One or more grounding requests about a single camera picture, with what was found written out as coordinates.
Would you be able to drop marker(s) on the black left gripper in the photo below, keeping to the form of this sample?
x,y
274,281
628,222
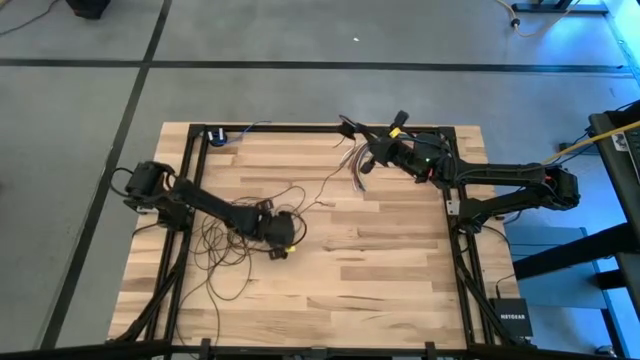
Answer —
x,y
277,227

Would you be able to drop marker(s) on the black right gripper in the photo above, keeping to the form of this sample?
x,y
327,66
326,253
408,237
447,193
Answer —
x,y
400,152

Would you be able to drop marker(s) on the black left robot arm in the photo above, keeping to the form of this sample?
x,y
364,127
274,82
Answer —
x,y
210,205

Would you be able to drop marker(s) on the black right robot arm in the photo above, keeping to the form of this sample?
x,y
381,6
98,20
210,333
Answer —
x,y
500,175

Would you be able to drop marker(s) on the blue round device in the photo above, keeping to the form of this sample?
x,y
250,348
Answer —
x,y
217,136

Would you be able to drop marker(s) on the black stand base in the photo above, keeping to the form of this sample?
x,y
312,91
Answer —
x,y
555,7

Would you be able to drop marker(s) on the black side desk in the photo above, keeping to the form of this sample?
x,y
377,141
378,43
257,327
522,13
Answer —
x,y
612,175

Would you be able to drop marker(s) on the black Netgear network switch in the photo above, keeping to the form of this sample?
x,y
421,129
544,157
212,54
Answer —
x,y
511,317

